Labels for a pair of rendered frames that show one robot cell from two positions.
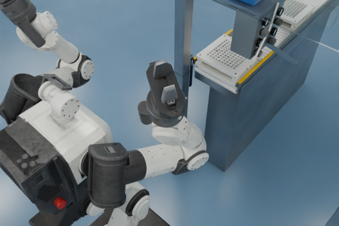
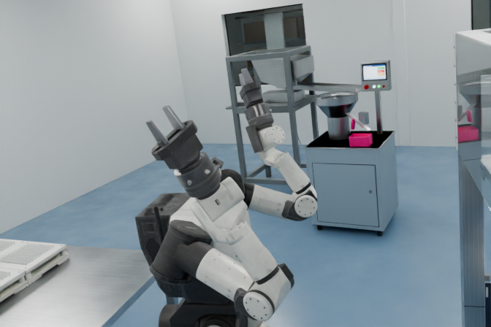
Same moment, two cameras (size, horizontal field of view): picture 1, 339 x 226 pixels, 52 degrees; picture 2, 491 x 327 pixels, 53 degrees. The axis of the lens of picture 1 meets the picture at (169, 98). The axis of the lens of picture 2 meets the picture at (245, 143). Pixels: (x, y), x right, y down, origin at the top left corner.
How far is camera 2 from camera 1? 1.09 m
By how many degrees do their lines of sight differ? 63
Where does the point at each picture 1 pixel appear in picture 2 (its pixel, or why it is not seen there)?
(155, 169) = (208, 272)
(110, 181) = (164, 246)
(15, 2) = (251, 108)
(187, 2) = (466, 179)
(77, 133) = not seen: hidden behind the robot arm
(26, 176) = (142, 215)
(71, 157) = not seen: hidden behind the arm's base
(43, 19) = (268, 130)
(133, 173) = (185, 257)
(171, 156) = (234, 276)
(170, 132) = (194, 207)
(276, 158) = not seen: outside the picture
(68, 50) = (292, 176)
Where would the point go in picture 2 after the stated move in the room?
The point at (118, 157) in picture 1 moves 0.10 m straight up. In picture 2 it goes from (179, 227) to (172, 190)
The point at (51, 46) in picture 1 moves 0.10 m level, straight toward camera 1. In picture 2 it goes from (275, 162) to (257, 171)
